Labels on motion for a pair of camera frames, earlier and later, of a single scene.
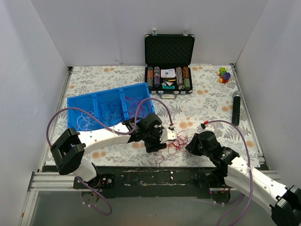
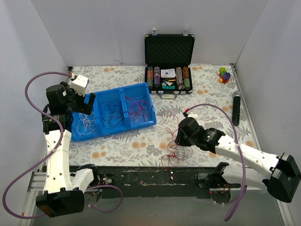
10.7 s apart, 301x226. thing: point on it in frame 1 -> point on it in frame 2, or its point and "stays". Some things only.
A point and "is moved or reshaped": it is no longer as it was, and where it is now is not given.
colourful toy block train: x=225 y=76 stays
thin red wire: x=144 y=109 stays
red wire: x=180 y=144 is moved or reshaped
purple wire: x=113 y=112 stays
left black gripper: x=154 y=144 -> x=87 y=105
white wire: x=84 y=121 stays
